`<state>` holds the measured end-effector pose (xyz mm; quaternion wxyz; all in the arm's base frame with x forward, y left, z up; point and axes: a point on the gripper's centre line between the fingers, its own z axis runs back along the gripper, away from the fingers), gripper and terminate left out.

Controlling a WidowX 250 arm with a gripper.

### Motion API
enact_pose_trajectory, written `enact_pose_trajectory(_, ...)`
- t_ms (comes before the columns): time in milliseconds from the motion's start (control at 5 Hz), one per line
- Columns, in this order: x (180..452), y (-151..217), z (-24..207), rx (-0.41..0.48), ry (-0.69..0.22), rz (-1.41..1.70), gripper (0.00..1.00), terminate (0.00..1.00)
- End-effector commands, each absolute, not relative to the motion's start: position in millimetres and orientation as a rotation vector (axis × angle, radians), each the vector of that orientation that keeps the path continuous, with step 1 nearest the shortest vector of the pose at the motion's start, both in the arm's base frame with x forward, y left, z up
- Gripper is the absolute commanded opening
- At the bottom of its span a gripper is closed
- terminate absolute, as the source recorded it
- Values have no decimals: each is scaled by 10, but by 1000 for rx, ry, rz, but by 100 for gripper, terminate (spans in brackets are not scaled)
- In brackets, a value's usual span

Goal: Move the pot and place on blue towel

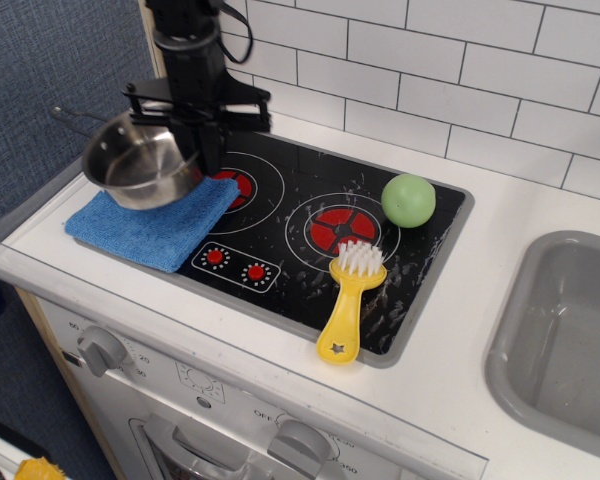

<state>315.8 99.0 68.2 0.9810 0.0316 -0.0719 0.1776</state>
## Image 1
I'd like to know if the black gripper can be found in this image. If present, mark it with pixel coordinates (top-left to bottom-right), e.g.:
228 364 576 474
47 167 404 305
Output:
123 42 271 176

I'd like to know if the small stainless steel pot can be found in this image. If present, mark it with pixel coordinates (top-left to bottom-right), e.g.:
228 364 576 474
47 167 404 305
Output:
49 106 204 212

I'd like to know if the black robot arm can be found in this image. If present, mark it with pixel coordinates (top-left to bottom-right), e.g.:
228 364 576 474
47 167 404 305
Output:
124 1 271 176

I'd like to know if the folded blue towel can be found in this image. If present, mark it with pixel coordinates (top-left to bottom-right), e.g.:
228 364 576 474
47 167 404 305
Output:
65 178 240 273

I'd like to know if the black toy stovetop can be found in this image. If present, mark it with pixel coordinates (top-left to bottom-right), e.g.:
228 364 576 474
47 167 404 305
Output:
74 116 476 370

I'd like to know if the yellow dish brush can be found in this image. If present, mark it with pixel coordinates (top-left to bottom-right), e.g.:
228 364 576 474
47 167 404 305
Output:
316 240 387 365

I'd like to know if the green ball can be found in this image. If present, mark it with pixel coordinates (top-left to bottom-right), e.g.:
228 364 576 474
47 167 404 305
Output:
381 174 436 228

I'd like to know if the grey left oven knob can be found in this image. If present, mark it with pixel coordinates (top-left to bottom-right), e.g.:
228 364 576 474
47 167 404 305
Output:
77 326 127 378

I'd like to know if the grey oven knob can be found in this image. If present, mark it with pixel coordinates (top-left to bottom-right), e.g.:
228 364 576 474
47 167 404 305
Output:
267 420 332 479
77 326 127 378

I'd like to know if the white toy oven front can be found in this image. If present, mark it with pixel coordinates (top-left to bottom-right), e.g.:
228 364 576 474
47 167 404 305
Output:
40 300 486 479

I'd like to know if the grey right oven knob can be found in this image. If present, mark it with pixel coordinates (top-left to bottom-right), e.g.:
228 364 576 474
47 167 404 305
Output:
267 420 332 479

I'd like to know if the yellow object bottom left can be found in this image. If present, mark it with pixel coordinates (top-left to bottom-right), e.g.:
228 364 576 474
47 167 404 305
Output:
14 457 67 480

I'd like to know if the grey sink basin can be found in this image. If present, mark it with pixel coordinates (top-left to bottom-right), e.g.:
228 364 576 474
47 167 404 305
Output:
485 231 600 457

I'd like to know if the wooden side post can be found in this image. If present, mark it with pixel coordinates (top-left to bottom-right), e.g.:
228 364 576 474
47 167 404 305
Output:
137 0 166 77

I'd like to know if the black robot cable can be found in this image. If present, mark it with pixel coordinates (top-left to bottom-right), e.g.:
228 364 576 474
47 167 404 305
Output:
214 0 255 65

